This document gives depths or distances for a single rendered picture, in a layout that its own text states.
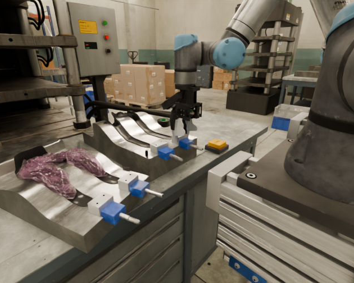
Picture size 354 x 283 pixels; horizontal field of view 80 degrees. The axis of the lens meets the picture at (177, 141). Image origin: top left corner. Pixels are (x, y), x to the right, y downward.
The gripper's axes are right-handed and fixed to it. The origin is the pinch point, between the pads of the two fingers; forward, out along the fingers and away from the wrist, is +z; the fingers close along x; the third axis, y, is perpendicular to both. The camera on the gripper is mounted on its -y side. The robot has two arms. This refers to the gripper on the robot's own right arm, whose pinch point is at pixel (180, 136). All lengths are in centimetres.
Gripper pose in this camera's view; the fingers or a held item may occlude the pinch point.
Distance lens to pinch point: 81.4
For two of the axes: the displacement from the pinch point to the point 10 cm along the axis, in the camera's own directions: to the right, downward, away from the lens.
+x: 6.8, -2.9, 6.7
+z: 0.0, 9.2, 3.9
